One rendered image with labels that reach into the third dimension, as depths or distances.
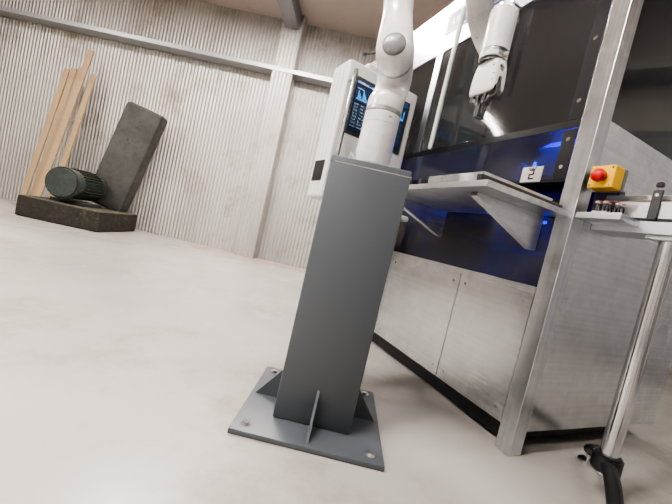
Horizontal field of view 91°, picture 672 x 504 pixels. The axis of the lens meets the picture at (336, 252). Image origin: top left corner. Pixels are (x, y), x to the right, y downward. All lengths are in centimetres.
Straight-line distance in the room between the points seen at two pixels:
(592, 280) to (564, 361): 31
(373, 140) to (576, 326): 100
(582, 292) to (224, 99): 512
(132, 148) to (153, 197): 78
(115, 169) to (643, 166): 537
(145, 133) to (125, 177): 66
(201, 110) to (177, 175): 103
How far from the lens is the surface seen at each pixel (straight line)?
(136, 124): 555
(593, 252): 151
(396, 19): 128
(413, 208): 164
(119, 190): 551
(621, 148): 159
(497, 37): 129
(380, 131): 114
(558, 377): 154
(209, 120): 566
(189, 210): 554
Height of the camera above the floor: 63
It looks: 3 degrees down
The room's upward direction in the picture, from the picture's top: 13 degrees clockwise
